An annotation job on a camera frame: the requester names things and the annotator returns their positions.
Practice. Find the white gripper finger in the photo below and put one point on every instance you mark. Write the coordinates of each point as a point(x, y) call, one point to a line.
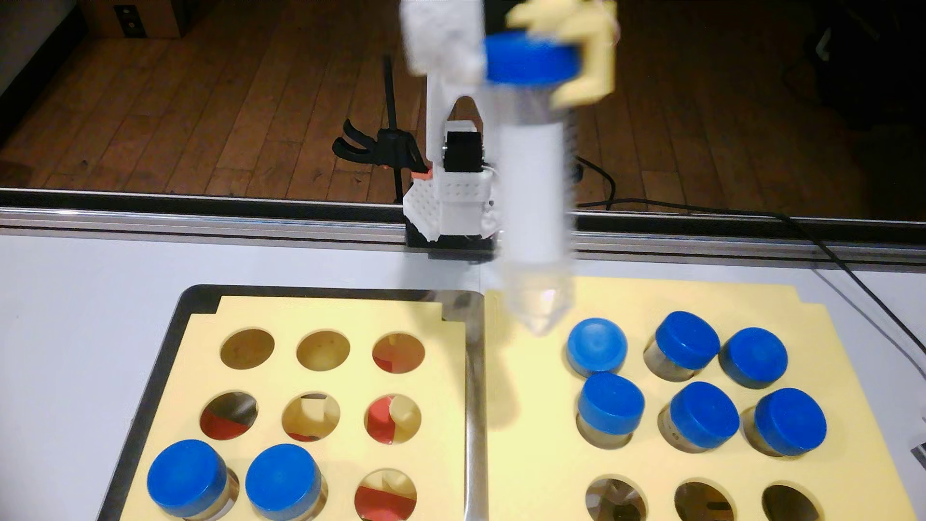
point(441, 36)

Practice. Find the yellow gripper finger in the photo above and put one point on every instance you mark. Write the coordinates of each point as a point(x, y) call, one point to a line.
point(597, 43)

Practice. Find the blue capped test tube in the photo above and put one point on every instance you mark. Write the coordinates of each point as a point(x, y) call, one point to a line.
point(702, 414)
point(611, 402)
point(283, 481)
point(187, 477)
point(790, 422)
point(752, 357)
point(687, 338)
point(535, 181)
point(597, 346)

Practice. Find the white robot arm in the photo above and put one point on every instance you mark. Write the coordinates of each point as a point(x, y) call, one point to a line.
point(463, 195)

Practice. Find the black clamp with orange trigger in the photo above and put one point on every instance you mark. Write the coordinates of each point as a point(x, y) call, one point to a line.
point(394, 145)

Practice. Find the black bag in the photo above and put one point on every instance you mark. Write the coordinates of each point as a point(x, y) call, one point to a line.
point(868, 65)

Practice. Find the cardboard box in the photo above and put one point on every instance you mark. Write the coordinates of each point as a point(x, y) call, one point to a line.
point(155, 18)

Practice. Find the large yellow foam rack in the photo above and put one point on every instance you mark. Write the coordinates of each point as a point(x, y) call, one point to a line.
point(535, 434)

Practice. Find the metal tray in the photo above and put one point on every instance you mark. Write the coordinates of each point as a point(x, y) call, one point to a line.
point(474, 434)

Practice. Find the yellow foam rack in tray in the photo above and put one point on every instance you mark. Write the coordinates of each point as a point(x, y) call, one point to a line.
point(441, 448)

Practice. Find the grey object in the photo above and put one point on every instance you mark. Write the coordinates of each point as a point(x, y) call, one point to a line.
point(920, 454)

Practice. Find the aluminium table edge rail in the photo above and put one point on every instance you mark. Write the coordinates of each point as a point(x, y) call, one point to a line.
point(72, 217)

